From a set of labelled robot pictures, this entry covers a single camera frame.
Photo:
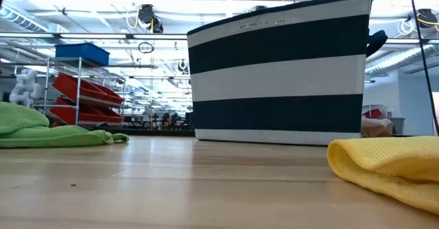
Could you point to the thin black pole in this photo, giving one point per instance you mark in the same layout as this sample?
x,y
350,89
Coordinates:
x,y
423,54

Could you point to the navy white striped fabric basket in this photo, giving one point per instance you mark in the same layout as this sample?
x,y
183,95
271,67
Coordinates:
x,y
274,116

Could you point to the red box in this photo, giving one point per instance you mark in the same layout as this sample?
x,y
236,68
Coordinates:
x,y
373,114

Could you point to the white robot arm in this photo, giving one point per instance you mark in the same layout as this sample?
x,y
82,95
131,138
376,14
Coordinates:
x,y
25,85

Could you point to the yellow microfibre towel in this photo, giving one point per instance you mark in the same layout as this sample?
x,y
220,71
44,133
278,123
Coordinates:
x,y
394,167

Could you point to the small red plastic bin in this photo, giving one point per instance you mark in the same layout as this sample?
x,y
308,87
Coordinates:
x,y
113,95
111,114

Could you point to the blue plastic bin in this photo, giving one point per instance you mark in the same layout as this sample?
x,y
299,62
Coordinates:
x,y
82,52

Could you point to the large red plastic bin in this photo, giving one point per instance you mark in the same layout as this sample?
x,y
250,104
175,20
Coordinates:
x,y
75,114
72,86

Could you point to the grey bin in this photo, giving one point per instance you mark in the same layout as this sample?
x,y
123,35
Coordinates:
x,y
398,126

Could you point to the green microfibre towel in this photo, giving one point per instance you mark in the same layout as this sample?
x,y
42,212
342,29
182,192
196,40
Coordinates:
x,y
51,136

